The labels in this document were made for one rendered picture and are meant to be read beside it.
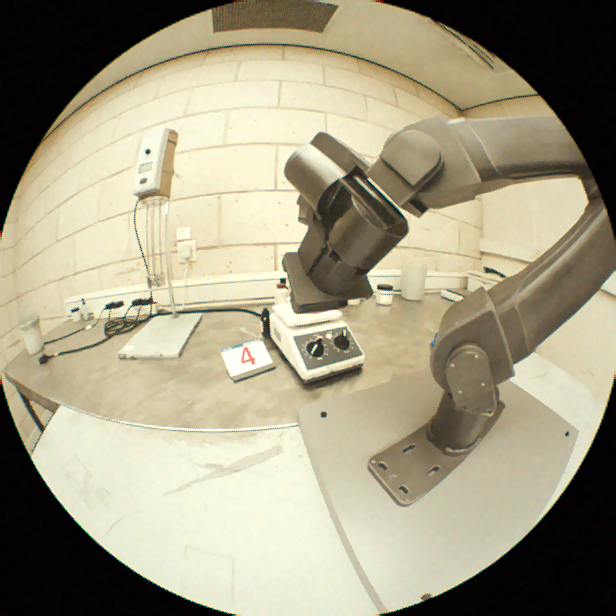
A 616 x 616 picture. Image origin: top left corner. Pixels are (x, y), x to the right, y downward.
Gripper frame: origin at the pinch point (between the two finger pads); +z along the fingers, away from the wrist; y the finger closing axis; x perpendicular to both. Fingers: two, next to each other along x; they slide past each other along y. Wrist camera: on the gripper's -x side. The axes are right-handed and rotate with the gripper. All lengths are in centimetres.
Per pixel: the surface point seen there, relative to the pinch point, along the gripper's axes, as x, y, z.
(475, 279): -9, -114, 16
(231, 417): 13.5, 14.0, 5.1
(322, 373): 10.1, -2.5, 6.6
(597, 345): 65, -133, -56
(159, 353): -1.8, 28.9, 22.4
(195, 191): -66, 20, 28
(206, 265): -41, 16, 47
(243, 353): 2.6, 9.0, 14.2
